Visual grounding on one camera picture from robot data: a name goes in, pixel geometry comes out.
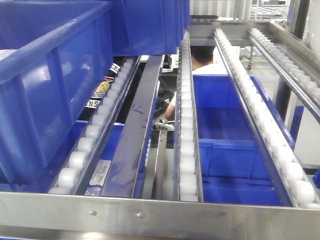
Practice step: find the blue bin lower shelf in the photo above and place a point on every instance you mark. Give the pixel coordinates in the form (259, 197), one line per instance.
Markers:
(234, 168)

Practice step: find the blue bin upper rear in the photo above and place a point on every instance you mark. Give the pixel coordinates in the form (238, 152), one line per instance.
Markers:
(148, 27)

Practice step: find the blue bin on rollers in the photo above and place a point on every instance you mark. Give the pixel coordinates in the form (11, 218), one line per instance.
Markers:
(59, 52)

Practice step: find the steel front shelf beam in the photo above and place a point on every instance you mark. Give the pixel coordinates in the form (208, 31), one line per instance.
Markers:
(69, 217)

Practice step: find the grey handheld tool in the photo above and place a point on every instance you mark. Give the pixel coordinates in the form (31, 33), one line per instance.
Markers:
(164, 125)

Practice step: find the white roller track middle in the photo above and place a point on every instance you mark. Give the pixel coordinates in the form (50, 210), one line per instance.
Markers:
(187, 176)

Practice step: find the steel flat divider bar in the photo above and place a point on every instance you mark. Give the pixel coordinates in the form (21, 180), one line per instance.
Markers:
(127, 170)

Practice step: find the black printed garment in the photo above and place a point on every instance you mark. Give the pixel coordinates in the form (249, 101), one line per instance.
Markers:
(105, 84)

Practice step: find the person in white shirt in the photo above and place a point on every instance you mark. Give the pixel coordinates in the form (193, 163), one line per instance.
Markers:
(202, 59)

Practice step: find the labelled plastic bag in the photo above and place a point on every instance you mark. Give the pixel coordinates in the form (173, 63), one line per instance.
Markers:
(97, 180)

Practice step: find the white roller track left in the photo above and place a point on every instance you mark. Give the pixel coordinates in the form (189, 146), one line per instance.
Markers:
(79, 166)

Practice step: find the white roller track far right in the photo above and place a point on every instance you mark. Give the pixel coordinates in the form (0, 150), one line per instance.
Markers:
(300, 83)

